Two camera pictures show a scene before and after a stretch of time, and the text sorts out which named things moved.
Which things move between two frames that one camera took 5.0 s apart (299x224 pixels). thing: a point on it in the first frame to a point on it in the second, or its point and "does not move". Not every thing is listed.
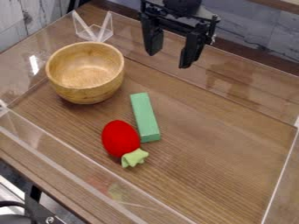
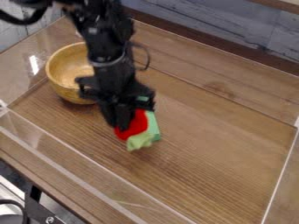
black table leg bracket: x=34 y=210 does not move
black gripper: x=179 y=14 to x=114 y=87
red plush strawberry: x=122 y=141 to x=136 y=127
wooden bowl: x=86 y=71 does not move
